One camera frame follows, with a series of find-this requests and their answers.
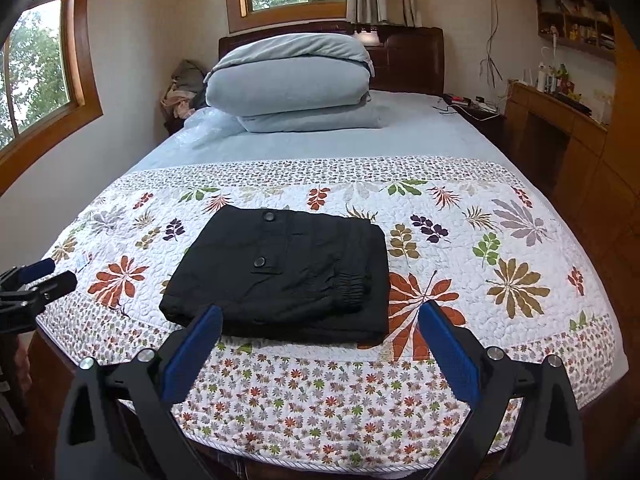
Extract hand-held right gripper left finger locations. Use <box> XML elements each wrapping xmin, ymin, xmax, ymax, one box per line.
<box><xmin>55</xmin><ymin>304</ymin><xmax>224</xmax><ymax>480</ymax></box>

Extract wooden wall shelf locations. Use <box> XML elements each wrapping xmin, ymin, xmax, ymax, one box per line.
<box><xmin>535</xmin><ymin>0</ymin><xmax>617</xmax><ymax>63</ymax></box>

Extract black pants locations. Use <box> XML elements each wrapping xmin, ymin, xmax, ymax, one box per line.
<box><xmin>159</xmin><ymin>205</ymin><xmax>391</xmax><ymax>345</ymax></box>

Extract wooden desk cabinet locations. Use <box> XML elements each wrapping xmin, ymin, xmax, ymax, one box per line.
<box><xmin>502</xmin><ymin>80</ymin><xmax>640</xmax><ymax>311</ymax></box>

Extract light blue bed sheet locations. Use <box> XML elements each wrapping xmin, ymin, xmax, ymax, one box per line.
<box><xmin>131</xmin><ymin>89</ymin><xmax>508</xmax><ymax>172</ymax></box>

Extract large wooden framed window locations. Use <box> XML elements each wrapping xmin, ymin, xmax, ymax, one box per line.
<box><xmin>0</xmin><ymin>0</ymin><xmax>104</xmax><ymax>196</ymax></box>

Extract dark wooden footboard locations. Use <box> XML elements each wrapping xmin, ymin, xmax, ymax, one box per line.
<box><xmin>25</xmin><ymin>330</ymin><xmax>501</xmax><ymax>480</ymax></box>

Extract dark wooden nightstand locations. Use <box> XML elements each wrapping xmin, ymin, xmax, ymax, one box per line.
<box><xmin>442</xmin><ymin>92</ymin><xmax>507</xmax><ymax>137</ymax></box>

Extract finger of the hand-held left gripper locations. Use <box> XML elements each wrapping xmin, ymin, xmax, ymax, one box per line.
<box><xmin>0</xmin><ymin>270</ymin><xmax>79</xmax><ymax>333</ymax></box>
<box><xmin>0</xmin><ymin>258</ymin><xmax>56</xmax><ymax>291</ymax></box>

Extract thick light blue folded duvet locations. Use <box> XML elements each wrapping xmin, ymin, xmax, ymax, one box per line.
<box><xmin>204</xmin><ymin>34</ymin><xmax>375</xmax><ymax>117</ymax></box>

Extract dark wooden headboard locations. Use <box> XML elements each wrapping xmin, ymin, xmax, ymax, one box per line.
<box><xmin>218</xmin><ymin>22</ymin><xmax>445</xmax><ymax>97</ymax></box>

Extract pile of clothes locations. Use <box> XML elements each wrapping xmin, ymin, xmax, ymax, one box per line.
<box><xmin>160</xmin><ymin>59</ymin><xmax>211</xmax><ymax>133</ymax></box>

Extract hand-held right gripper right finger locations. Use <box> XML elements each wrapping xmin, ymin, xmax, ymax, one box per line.
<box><xmin>417</xmin><ymin>300</ymin><xmax>586</xmax><ymax>480</ymax></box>

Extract floral quilt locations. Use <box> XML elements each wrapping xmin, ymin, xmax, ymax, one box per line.
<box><xmin>37</xmin><ymin>156</ymin><xmax>618</xmax><ymax>476</ymax></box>

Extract flat light blue folded blanket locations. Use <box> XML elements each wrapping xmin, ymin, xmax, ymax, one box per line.
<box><xmin>236</xmin><ymin>102</ymin><xmax>385</xmax><ymax>134</ymax></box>

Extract hanging cable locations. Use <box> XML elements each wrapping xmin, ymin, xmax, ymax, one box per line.
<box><xmin>479</xmin><ymin>0</ymin><xmax>505</xmax><ymax>88</ymax></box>

